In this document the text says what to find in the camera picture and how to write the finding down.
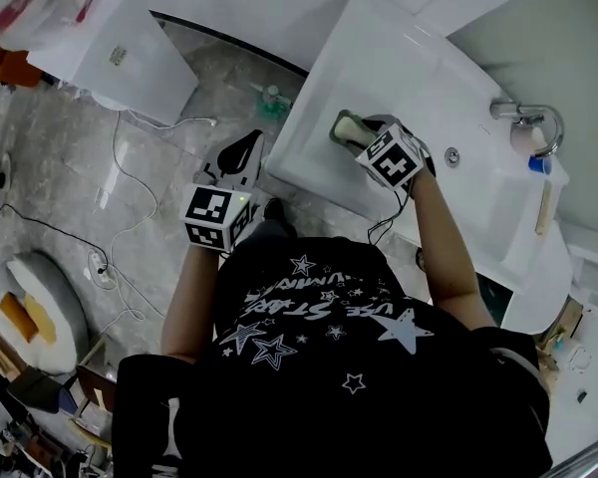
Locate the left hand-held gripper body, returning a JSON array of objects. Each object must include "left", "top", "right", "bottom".
[{"left": 178, "top": 128, "right": 268, "bottom": 256}]

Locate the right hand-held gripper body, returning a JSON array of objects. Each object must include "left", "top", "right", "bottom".
[{"left": 354, "top": 114, "right": 438, "bottom": 196}]

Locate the person's left forearm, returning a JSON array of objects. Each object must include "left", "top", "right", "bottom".
[{"left": 159, "top": 243, "right": 231, "bottom": 365}]

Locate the person's right forearm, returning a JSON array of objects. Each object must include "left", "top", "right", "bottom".
[{"left": 410, "top": 171, "right": 497, "bottom": 332}]

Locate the person's black left shoe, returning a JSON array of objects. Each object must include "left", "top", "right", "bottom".
[{"left": 262, "top": 197, "right": 299, "bottom": 239}]

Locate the white vanity cabinet with sink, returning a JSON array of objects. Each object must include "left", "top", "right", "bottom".
[{"left": 263, "top": 0, "right": 575, "bottom": 296}]

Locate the white flat strip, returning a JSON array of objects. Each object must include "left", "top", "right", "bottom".
[{"left": 95, "top": 153, "right": 127, "bottom": 209}]

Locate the green plastic floor item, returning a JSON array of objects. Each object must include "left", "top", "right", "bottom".
[{"left": 250, "top": 82, "right": 294, "bottom": 120}]

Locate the white power strip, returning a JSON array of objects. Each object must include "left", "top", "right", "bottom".
[{"left": 86, "top": 248, "right": 113, "bottom": 287}]

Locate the beige cup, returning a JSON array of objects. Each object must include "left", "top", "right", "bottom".
[{"left": 509, "top": 121, "right": 550, "bottom": 156}]

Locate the chrome faucet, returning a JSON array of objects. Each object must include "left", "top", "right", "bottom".
[{"left": 488, "top": 98, "right": 566, "bottom": 159}]

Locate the blue cup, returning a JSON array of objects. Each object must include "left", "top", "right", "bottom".
[{"left": 527, "top": 154, "right": 555, "bottom": 175}]

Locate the wooden comb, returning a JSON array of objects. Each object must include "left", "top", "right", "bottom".
[{"left": 534, "top": 176, "right": 555, "bottom": 237}]

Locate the round white pouf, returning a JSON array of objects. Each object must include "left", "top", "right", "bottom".
[{"left": 0, "top": 250, "right": 91, "bottom": 376}]

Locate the white appliance box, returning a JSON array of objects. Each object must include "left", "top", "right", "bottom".
[{"left": 26, "top": 0, "right": 201, "bottom": 128}]

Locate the dark green water jug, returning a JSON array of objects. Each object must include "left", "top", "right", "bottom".
[{"left": 476, "top": 273, "right": 515, "bottom": 327}]

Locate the brown chair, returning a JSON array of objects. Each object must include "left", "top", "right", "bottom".
[{"left": 74, "top": 362, "right": 119, "bottom": 416}]

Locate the black star-print shirt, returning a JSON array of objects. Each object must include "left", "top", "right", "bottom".
[{"left": 111, "top": 235, "right": 555, "bottom": 478}]

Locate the orange cushion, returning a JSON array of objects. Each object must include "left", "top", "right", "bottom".
[{"left": 0, "top": 291, "right": 40, "bottom": 344}]

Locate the orange chair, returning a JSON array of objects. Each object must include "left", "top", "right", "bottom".
[{"left": 0, "top": 42, "right": 45, "bottom": 90}]

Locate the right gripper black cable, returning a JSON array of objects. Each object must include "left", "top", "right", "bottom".
[{"left": 367, "top": 188, "right": 413, "bottom": 246}]

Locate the white floor cable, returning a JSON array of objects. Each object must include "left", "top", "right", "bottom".
[{"left": 86, "top": 109, "right": 218, "bottom": 324}]

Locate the black floor cable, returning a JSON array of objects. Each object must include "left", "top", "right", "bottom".
[{"left": 0, "top": 202, "right": 111, "bottom": 274}]

